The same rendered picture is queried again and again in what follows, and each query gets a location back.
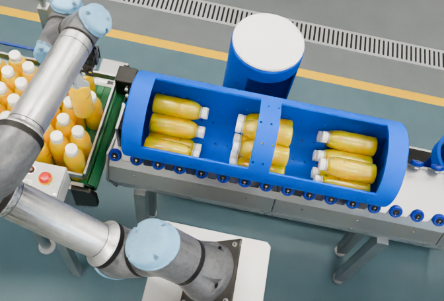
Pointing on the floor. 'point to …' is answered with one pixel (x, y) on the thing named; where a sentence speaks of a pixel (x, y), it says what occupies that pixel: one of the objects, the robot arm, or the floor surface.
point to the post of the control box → (71, 259)
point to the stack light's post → (44, 13)
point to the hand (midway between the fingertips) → (76, 79)
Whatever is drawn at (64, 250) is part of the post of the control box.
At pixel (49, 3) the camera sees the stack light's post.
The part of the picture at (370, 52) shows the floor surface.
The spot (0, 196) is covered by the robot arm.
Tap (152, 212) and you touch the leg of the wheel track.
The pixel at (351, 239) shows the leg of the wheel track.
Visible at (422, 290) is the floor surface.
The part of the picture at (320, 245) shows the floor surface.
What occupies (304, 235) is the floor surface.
